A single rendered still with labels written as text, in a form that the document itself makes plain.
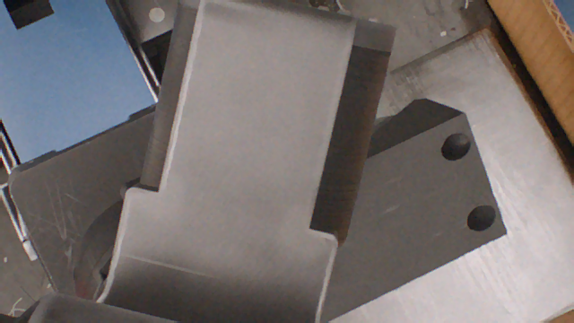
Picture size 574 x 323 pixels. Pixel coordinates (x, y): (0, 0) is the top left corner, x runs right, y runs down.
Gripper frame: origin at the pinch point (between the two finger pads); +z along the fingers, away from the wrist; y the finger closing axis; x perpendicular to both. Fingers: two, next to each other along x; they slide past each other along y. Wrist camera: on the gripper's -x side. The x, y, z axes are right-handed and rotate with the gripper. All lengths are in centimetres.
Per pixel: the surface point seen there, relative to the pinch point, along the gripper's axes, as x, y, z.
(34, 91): 1.2, 4.6, 9.9
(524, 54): -24.4, -5.0, 12.9
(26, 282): 6.0, -5.2, 14.6
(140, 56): -4.1, 4.2, 9.4
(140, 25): -4.8, 5.4, 10.6
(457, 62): -20.4, -3.8, 12.7
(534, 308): -17.5, -15.8, 6.1
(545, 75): -24.4, -6.1, 11.0
